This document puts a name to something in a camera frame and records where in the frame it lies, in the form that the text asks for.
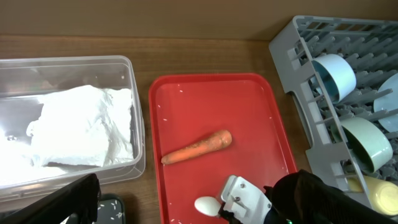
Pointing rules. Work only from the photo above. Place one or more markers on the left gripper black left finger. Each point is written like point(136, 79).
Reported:
point(57, 206)

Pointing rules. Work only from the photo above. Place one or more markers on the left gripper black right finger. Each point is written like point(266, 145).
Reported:
point(302, 197)

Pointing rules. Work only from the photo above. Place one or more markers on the yellow cup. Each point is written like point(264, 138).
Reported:
point(382, 195)

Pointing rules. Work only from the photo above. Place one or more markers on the white plastic spoon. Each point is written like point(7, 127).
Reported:
point(208, 206)

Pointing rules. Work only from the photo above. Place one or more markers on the green bowl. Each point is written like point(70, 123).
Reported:
point(369, 145)

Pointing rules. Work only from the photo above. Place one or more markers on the orange carrot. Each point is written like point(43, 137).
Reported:
point(217, 141)

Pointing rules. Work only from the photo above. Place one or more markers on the light blue bowl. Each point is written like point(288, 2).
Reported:
point(337, 76)

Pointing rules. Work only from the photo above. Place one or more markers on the light blue plate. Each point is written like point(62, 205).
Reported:
point(388, 102)

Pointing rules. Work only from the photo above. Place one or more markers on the grey dishwasher rack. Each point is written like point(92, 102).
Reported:
point(370, 48)

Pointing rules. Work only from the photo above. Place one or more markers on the black tray bin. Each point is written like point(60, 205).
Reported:
point(110, 209)

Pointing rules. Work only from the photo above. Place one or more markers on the clear plastic bin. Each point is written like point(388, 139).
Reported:
point(41, 76)

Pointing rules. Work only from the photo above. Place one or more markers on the red serving tray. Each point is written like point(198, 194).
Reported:
point(185, 109)

